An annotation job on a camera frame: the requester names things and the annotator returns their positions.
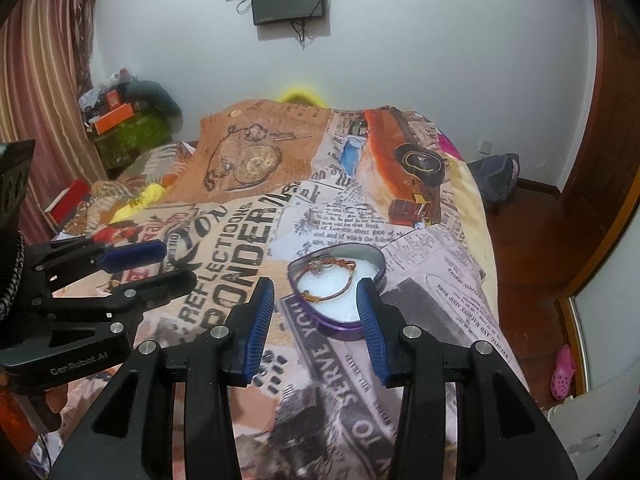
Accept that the red gold braided bracelet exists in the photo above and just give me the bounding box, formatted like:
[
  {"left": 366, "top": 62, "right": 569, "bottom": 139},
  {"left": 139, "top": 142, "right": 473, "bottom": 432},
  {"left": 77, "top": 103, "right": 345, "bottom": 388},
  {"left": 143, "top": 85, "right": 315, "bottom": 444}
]
[{"left": 294, "top": 257, "right": 359, "bottom": 304}]

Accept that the pink rubber clog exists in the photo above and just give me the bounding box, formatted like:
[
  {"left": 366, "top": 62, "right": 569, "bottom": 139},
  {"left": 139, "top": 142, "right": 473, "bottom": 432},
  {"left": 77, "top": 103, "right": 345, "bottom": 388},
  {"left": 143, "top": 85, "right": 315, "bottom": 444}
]
[{"left": 550, "top": 344, "right": 576, "bottom": 401}]

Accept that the red box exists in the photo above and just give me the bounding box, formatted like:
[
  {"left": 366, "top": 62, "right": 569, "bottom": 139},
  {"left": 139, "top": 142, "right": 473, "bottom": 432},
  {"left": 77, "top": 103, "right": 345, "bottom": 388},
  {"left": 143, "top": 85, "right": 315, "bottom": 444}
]
[{"left": 44, "top": 180, "right": 91, "bottom": 232}]

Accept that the newspaper print bed blanket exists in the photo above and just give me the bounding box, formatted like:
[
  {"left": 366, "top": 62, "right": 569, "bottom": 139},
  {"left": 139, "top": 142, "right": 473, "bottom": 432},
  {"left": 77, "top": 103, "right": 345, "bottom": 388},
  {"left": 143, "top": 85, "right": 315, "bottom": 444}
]
[{"left": 40, "top": 101, "right": 528, "bottom": 479}]

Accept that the orange box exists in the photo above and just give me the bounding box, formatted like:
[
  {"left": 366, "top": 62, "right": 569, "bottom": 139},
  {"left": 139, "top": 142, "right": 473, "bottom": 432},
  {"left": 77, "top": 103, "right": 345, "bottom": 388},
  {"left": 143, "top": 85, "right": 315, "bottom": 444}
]
[{"left": 93, "top": 103, "right": 134, "bottom": 136}]

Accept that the white sliding wardrobe door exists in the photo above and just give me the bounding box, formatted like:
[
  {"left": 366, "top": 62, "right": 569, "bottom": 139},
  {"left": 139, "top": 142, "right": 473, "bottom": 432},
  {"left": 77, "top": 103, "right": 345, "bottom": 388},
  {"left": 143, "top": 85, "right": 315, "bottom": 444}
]
[{"left": 544, "top": 219, "right": 640, "bottom": 480}]

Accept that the purple heart-shaped tin box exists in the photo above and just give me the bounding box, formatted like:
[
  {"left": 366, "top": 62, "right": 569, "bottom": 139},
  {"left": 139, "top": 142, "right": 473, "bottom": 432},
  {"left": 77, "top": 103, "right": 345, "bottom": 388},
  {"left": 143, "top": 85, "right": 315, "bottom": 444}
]
[{"left": 286, "top": 243, "right": 386, "bottom": 341}]

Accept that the striped red curtain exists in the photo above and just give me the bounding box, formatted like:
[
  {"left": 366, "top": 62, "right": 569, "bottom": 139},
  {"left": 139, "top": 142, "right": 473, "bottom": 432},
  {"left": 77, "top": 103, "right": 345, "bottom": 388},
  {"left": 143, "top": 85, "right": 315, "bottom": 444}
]
[{"left": 1, "top": 0, "right": 106, "bottom": 244}]

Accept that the brown wooden door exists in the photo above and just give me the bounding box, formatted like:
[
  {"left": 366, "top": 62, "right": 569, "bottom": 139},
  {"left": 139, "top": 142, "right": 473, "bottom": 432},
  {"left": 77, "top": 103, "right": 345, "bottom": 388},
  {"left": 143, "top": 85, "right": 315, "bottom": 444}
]
[{"left": 561, "top": 0, "right": 639, "bottom": 297}]

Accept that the dark backpack on floor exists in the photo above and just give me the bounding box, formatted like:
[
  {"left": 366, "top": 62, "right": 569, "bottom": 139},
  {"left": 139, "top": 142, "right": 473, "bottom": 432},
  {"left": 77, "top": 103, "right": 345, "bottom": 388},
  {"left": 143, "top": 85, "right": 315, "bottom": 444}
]
[{"left": 468, "top": 153, "right": 520, "bottom": 209}]

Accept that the yellow foam ring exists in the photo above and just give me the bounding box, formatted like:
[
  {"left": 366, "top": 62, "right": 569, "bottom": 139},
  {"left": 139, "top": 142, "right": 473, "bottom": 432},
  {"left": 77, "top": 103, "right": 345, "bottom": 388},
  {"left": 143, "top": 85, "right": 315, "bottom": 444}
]
[{"left": 275, "top": 86, "right": 329, "bottom": 109}]

